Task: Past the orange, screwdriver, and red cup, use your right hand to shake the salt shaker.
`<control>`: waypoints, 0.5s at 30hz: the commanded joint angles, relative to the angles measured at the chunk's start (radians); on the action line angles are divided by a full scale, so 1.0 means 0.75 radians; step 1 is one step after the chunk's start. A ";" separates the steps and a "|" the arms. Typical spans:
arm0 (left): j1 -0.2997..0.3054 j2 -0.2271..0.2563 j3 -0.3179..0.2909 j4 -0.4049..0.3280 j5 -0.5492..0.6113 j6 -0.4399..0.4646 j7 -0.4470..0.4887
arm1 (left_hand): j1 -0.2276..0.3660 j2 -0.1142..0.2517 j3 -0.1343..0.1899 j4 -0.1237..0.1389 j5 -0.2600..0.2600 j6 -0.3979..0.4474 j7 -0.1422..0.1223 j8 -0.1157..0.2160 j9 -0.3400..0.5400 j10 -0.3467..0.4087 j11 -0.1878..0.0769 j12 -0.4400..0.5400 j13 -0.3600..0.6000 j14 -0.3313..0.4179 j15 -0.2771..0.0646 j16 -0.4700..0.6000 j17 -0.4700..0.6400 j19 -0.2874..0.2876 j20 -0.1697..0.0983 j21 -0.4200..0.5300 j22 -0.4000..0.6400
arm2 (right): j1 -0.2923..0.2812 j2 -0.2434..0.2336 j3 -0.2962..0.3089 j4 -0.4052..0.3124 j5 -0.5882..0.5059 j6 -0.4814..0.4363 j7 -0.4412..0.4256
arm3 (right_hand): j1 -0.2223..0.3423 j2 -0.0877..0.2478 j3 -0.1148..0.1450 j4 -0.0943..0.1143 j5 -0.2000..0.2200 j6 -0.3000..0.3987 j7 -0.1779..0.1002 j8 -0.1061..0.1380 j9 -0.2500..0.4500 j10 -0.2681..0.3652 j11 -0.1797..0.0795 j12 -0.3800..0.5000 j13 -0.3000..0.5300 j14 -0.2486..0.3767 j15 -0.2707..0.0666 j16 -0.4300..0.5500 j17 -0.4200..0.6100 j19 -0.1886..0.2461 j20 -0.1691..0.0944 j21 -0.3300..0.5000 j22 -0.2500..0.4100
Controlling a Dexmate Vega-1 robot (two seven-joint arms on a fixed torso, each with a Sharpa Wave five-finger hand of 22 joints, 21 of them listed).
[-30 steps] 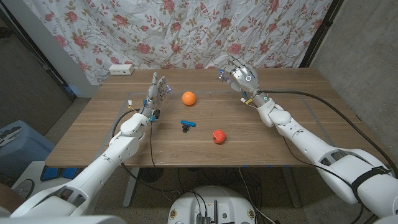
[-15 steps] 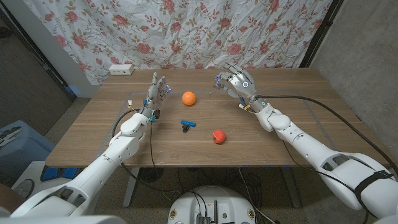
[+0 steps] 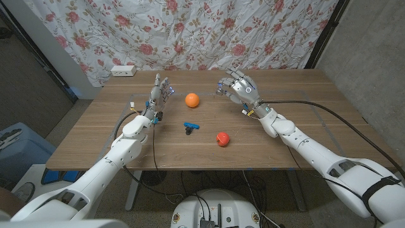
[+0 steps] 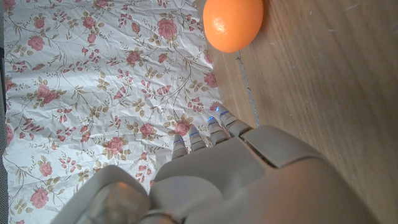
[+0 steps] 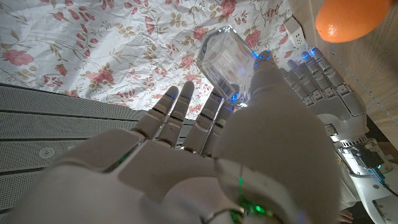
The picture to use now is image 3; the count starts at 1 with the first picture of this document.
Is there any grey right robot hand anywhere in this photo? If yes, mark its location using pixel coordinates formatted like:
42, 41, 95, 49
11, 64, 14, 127
216, 67, 270, 118

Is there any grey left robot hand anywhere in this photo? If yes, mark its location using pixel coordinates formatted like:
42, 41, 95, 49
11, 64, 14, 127
142, 73, 176, 120

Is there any blue black screwdriver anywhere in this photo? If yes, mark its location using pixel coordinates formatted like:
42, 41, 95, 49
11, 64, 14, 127
184, 122, 201, 136

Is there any orange fruit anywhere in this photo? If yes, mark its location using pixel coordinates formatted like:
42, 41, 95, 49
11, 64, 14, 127
185, 92, 201, 108

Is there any white power strip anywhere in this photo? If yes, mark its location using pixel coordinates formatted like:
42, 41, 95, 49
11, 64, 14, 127
110, 65, 137, 77

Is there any red apple-shaped object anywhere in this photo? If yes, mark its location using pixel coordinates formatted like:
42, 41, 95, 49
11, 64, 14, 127
216, 131, 231, 147

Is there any floral backdrop cloth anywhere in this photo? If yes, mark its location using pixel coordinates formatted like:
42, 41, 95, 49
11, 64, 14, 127
22, 0, 340, 87

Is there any black round floor base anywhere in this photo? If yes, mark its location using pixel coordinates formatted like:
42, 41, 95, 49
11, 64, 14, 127
141, 170, 168, 187

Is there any grey table leg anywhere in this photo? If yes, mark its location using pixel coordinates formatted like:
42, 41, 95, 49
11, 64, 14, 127
125, 170, 143, 212
286, 169, 307, 212

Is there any black backdrop stand pole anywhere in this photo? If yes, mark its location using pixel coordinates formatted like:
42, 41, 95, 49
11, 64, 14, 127
304, 0, 351, 70

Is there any white robot torso base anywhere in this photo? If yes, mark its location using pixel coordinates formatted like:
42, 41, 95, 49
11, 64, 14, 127
170, 189, 262, 228

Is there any blue storage bin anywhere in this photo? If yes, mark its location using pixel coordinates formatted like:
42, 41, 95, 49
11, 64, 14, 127
0, 122, 57, 187

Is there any white mat with blue shapes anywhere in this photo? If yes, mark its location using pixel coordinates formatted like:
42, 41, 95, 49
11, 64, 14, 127
11, 163, 83, 203

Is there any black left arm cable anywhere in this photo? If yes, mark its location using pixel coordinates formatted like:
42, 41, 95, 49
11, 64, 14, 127
113, 110, 190, 197

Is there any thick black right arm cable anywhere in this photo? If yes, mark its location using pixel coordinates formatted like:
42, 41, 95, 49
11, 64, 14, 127
259, 99, 405, 180

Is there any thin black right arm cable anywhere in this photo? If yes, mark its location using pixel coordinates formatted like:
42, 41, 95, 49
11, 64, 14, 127
286, 145, 380, 224

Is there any white floor cable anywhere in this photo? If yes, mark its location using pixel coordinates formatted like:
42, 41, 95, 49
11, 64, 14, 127
242, 170, 282, 228

